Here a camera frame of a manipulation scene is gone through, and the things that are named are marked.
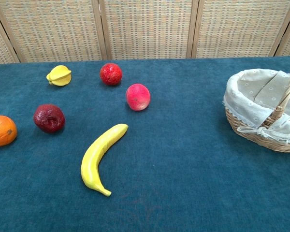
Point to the red bumpy round fruit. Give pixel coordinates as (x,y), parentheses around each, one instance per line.
(111,73)

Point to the yellow banana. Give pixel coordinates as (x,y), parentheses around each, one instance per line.
(95,159)

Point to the yellow starfruit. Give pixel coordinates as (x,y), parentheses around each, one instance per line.
(60,76)

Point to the orange fruit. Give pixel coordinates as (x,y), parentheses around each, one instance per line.
(1,130)

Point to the pink red peach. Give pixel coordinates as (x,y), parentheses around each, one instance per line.
(137,97)

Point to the dark red wrinkled apple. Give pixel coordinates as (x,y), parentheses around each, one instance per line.
(49,118)

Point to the blue tablecloth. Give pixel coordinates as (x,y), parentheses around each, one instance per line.
(183,181)

